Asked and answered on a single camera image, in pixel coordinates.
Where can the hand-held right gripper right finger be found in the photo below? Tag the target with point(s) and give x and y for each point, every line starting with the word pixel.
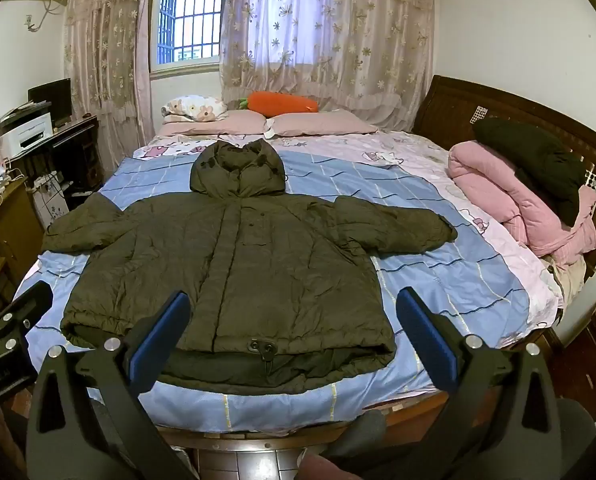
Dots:
pixel 428 332

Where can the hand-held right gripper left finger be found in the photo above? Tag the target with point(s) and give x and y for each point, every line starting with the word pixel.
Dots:
pixel 158 332

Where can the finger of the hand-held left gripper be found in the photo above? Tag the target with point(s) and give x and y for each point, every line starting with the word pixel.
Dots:
pixel 23 310

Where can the olive green hooded jacket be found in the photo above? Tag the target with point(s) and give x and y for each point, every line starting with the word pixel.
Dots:
pixel 258 260

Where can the light wooden cabinet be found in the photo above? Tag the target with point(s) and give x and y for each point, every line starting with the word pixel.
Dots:
pixel 3 230

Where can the blue and pink cartoon bedsheet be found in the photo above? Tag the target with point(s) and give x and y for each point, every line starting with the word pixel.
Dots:
pixel 428 270

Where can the white floral patterned box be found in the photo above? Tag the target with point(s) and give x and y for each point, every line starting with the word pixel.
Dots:
pixel 50 205

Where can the beige cloth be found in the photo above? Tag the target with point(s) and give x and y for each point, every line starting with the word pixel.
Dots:
pixel 568 275

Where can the dark wooden nightstand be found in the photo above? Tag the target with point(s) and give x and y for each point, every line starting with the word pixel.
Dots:
pixel 578 370

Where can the white printer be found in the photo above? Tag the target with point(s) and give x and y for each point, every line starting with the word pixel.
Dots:
pixel 28 132

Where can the pink folded quilt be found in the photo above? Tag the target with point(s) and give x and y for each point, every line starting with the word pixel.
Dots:
pixel 503 195

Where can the dark wooden desk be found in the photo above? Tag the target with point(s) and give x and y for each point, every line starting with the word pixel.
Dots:
pixel 78 150

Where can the black computer monitor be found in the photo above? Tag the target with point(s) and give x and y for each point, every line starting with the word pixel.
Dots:
pixel 53 95

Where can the black garment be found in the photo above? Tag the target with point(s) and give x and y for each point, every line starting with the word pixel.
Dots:
pixel 538 160

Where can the pink pillow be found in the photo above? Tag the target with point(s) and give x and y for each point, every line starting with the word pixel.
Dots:
pixel 228 122
pixel 318 122

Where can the white floral pillow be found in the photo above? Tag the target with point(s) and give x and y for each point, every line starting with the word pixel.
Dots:
pixel 193 107

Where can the pink floral lace curtain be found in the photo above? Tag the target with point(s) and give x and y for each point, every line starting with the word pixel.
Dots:
pixel 103 60
pixel 328 35

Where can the orange carrot plush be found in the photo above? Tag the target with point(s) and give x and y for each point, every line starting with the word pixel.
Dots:
pixel 283 102

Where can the barred window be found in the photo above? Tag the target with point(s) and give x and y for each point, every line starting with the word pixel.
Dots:
pixel 188 10

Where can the dark wooden bed frame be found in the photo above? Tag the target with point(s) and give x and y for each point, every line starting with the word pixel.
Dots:
pixel 453 105

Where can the white wall socket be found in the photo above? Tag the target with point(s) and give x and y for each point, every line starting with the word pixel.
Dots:
pixel 28 20

